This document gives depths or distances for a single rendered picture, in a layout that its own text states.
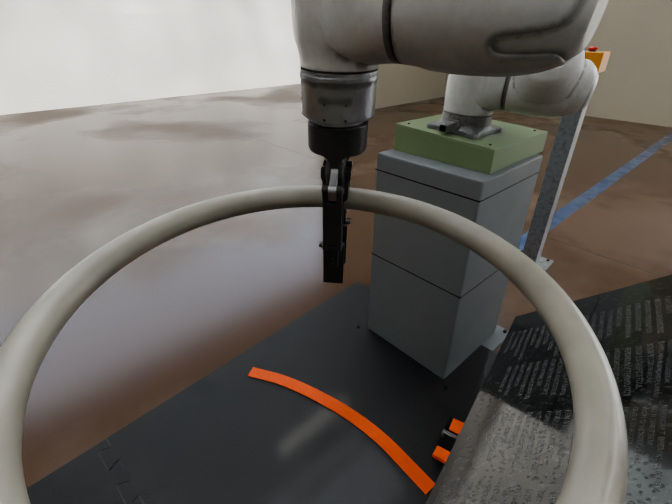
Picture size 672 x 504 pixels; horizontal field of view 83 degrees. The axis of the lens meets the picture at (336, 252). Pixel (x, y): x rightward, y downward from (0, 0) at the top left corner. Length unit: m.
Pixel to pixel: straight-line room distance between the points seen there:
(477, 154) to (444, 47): 0.85
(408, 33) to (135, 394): 1.52
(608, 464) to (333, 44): 0.40
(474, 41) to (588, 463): 0.32
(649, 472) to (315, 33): 0.53
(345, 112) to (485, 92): 0.86
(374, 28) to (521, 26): 0.13
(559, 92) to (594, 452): 1.04
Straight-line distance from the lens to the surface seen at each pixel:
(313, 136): 0.48
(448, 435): 1.40
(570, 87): 1.25
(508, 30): 0.38
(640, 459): 0.52
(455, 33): 0.38
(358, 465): 1.34
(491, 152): 1.20
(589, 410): 0.33
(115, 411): 1.65
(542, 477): 0.54
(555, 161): 2.22
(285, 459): 1.35
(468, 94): 1.29
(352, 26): 0.42
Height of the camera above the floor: 1.16
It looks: 30 degrees down
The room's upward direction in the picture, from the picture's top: straight up
